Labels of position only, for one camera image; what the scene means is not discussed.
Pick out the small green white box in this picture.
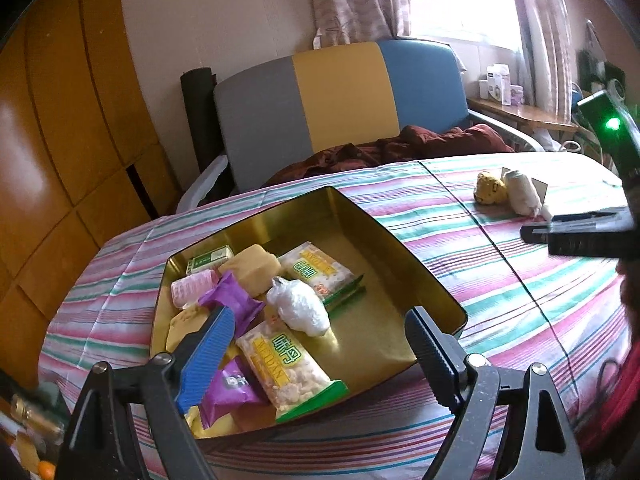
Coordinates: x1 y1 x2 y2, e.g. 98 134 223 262
186 245 236 275

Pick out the pale square pastry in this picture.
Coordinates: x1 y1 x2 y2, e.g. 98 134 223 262
219 244 284 297

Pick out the green yellow rice puff packet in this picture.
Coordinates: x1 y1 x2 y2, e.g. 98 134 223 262
235 322 348 423
277 241 366 312

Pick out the purple snack packet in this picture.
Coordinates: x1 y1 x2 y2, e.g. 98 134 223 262
198 271 266 338
200 355 271 428

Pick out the wooden wardrobe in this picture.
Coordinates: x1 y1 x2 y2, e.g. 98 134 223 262
0 0 186 391

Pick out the striped tablecloth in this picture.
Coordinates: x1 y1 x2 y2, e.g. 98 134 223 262
37 152 640 480

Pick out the grey yellow blue chair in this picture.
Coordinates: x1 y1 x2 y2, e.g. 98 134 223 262
175 40 546 213

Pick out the person's red clothing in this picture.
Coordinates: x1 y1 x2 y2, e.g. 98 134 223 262
582 355 640 466

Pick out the maroon blanket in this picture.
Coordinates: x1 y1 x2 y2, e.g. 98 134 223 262
265 124 516 188

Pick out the yellow brown wrapped snack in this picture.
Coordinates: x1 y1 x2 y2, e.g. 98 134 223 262
474 171 508 207

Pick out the wooden side table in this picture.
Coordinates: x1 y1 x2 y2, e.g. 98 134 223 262
467 97 578 136

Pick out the glass bottle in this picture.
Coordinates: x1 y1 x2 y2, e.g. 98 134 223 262
9 394 66 438

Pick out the black rolled mat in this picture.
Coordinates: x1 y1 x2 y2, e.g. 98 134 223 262
180 67 221 201

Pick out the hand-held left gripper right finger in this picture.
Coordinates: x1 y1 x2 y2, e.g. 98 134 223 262
404 306 586 480

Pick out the gold metal tin tray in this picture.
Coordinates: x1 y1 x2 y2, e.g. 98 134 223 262
149 185 469 441

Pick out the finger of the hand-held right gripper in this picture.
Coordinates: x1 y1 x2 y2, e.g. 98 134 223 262
550 211 621 225
520 222 623 259

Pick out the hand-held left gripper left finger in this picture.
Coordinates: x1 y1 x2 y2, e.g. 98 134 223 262
54 305 237 480

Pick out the patterned curtain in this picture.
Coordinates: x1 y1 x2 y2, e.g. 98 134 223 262
505 0 576 121
307 0 411 48

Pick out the pink striped snack packet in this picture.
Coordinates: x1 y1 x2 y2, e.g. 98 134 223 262
171 269 221 308

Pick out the white plastic snack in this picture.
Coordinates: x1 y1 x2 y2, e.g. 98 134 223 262
266 276 331 338

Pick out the purple white carton box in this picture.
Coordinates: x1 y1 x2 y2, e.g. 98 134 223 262
492 85 525 107

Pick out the cream paper wrapped snack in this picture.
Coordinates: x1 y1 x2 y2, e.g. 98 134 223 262
501 169 553 222

